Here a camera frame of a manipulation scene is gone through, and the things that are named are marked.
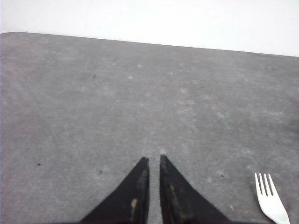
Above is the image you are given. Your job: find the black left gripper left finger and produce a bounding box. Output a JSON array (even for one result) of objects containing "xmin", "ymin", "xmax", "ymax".
[{"xmin": 80, "ymin": 157, "xmax": 150, "ymax": 224}]

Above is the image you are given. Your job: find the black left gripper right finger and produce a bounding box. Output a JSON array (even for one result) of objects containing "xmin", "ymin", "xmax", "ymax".
[{"xmin": 159, "ymin": 154, "xmax": 230, "ymax": 224}]

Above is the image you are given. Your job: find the white plastic fork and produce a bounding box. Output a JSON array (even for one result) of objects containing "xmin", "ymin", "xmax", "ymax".
[{"xmin": 255, "ymin": 173, "xmax": 290, "ymax": 224}]

